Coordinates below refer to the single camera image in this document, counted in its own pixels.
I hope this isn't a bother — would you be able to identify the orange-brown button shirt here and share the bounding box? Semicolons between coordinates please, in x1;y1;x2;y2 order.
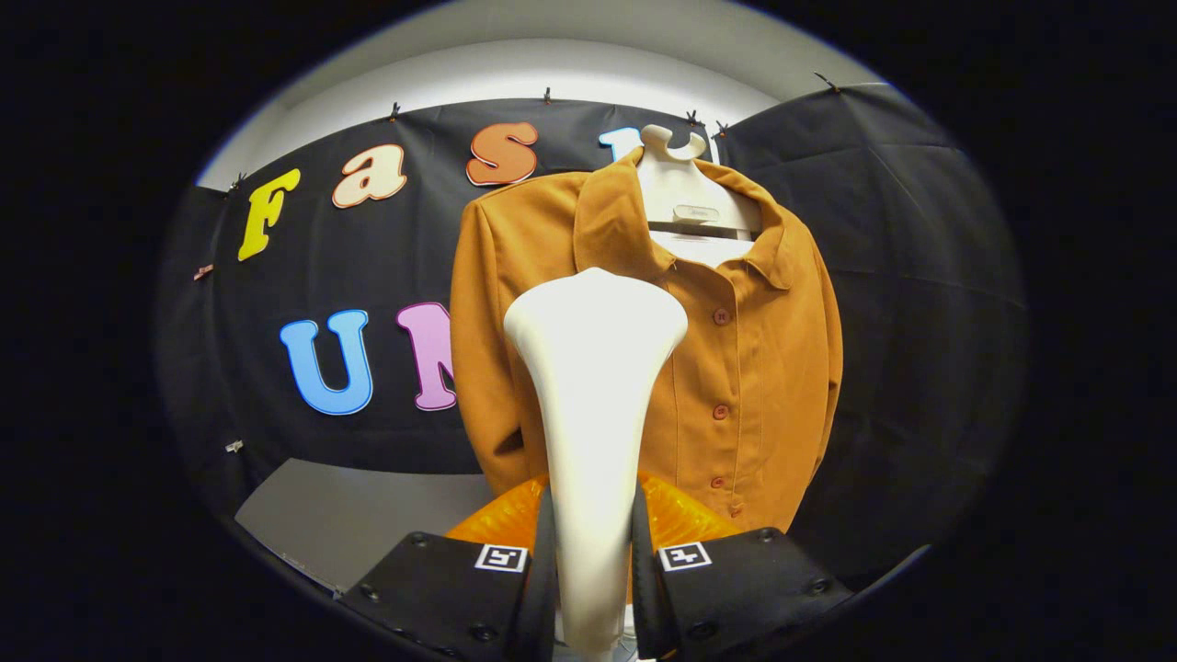
449;147;844;534

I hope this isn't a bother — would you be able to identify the white clothes hanger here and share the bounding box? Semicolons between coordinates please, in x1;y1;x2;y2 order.
634;124;764;268

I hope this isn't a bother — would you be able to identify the row of black clips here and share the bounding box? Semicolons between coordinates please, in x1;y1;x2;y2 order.
226;72;840;194

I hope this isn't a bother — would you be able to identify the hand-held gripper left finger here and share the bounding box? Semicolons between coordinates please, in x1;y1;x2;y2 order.
337;473;558;662

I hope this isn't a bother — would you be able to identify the grey cabinet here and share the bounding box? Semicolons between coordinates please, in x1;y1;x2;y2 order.
234;458;497;594

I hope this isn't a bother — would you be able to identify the white garment steamer head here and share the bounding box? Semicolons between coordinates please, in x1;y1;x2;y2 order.
503;267;690;656

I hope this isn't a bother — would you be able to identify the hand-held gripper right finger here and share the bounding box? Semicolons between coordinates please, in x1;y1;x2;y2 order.
629;470;857;662

